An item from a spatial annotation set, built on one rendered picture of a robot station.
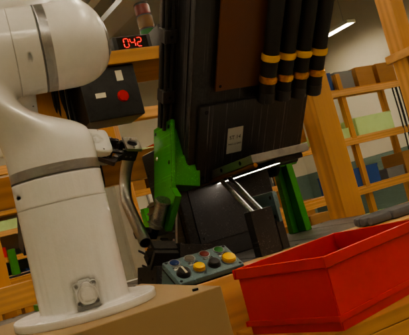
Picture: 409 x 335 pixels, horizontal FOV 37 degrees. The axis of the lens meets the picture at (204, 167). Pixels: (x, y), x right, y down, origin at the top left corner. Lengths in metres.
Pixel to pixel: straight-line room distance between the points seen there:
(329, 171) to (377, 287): 1.16
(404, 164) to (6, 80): 7.46
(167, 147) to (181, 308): 0.80
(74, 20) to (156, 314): 0.39
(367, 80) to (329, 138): 5.80
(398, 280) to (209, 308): 0.47
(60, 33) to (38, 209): 0.23
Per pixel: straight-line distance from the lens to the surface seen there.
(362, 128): 7.67
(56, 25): 0.85
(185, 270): 1.23
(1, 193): 1.84
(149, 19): 2.04
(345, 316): 1.02
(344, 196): 2.22
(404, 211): 1.58
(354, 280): 1.05
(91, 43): 0.85
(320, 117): 2.22
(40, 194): 0.81
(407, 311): 1.12
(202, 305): 0.78
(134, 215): 1.55
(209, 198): 1.70
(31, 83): 0.86
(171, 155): 1.49
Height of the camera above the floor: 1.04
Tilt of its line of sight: 4 degrees up
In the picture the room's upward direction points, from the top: 15 degrees counter-clockwise
